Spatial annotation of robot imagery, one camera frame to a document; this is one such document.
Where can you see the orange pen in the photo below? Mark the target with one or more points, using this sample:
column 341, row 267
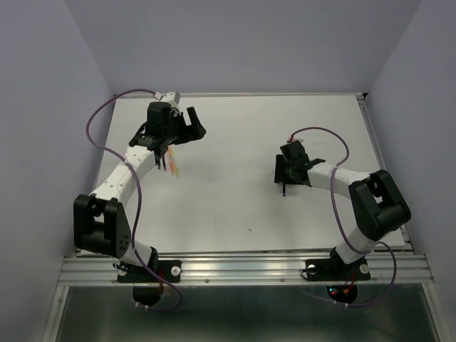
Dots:
column 171, row 162

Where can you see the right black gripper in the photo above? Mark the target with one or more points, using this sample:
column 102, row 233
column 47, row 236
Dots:
column 279, row 172

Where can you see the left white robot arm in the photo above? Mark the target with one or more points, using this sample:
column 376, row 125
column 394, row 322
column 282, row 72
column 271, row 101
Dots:
column 100, row 224

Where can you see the red pen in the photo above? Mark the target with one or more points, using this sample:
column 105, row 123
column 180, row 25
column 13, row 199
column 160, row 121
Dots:
column 164, row 164

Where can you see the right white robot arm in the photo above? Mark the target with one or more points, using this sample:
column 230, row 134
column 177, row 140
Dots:
column 378, row 206

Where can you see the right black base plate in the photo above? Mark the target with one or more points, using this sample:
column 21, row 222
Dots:
column 334, row 270

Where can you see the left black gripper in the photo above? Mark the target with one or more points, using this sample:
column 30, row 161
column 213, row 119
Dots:
column 195, row 129

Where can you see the yellow pen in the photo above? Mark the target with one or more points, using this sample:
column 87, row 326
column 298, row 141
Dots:
column 178, row 172

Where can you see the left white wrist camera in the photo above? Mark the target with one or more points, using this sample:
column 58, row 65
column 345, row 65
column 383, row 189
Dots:
column 173, row 98

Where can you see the aluminium mounting rail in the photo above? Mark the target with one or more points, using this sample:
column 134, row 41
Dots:
column 251, row 269

